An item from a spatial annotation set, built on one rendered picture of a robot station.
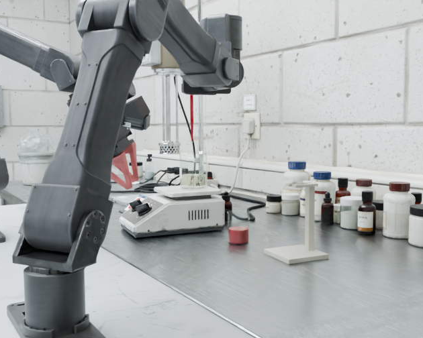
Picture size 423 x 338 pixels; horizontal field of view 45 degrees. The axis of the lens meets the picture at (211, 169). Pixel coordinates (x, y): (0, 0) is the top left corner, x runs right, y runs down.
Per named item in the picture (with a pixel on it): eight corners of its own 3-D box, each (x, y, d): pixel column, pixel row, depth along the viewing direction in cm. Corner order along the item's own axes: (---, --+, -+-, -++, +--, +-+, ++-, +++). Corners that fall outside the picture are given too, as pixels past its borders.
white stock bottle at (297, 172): (290, 207, 139) (290, 159, 138) (314, 209, 135) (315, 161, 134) (278, 210, 134) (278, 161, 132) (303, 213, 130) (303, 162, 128)
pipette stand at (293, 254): (289, 264, 83) (289, 185, 81) (264, 253, 90) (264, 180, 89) (329, 258, 86) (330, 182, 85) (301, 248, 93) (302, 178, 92)
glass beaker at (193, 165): (199, 193, 107) (198, 152, 106) (173, 191, 110) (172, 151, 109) (215, 189, 113) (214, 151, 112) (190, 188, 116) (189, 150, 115)
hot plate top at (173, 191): (169, 197, 104) (169, 193, 104) (152, 190, 115) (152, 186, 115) (223, 194, 109) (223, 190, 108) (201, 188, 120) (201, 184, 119)
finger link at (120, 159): (152, 172, 105) (128, 133, 102) (139, 187, 98) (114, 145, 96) (125, 184, 107) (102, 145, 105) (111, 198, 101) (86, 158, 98)
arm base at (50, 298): (61, 241, 65) (3, 248, 61) (119, 282, 48) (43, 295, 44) (63, 302, 66) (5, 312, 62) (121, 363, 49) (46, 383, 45)
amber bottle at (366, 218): (363, 231, 108) (364, 189, 107) (379, 233, 106) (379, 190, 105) (354, 233, 106) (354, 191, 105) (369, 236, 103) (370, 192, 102)
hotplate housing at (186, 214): (133, 239, 101) (133, 200, 100) (119, 227, 113) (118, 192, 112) (235, 230, 110) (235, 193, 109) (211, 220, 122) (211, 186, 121)
